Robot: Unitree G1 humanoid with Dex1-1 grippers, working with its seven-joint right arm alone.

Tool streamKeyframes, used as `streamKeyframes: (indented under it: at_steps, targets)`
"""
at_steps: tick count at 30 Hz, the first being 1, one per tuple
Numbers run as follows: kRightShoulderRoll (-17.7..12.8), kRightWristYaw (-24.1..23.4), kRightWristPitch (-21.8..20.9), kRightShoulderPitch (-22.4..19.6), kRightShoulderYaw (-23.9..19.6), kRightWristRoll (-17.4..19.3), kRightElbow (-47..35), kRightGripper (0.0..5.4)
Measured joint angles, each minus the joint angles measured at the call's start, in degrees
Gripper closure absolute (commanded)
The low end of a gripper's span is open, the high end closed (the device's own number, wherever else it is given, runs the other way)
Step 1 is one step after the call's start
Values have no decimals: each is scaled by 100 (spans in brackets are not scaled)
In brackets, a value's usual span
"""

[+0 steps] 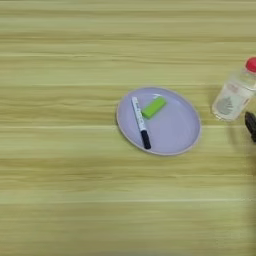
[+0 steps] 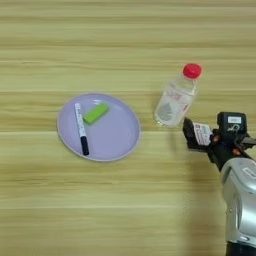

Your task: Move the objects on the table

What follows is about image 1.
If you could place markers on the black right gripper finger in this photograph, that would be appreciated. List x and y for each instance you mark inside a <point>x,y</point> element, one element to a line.
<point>251,125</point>

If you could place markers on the round purple plate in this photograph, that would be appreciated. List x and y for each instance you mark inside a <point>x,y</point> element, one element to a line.
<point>173,130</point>

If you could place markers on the green rectangular block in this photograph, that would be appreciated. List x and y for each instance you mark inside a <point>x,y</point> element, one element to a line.
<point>154,107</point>

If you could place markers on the white marker with black cap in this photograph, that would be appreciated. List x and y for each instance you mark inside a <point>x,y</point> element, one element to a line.
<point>139,116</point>

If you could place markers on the clear bottle with red cap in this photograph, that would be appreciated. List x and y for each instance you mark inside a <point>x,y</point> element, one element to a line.
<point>233,96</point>

